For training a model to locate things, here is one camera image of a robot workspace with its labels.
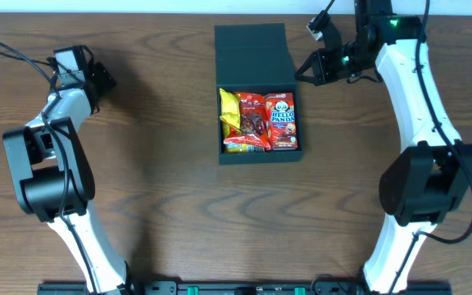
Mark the red Hacks candy bag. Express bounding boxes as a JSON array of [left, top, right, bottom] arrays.
[[224, 92, 272, 150]]

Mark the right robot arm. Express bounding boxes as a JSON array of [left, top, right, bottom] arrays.
[[295, 0, 472, 294]]

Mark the red Hello Panda box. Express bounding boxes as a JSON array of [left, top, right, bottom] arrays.
[[265, 93, 298, 150]]

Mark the large yellow snack bag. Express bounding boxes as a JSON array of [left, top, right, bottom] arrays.
[[222, 123, 265, 153]]

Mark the black storage box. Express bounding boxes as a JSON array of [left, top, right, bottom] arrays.
[[215, 24, 305, 165]]

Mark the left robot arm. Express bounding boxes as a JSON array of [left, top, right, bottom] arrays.
[[2, 63, 139, 294]]

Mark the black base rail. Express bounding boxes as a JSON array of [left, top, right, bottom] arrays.
[[37, 280, 453, 295]]

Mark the yellow snack packet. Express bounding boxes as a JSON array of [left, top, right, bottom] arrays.
[[219, 88, 241, 131]]

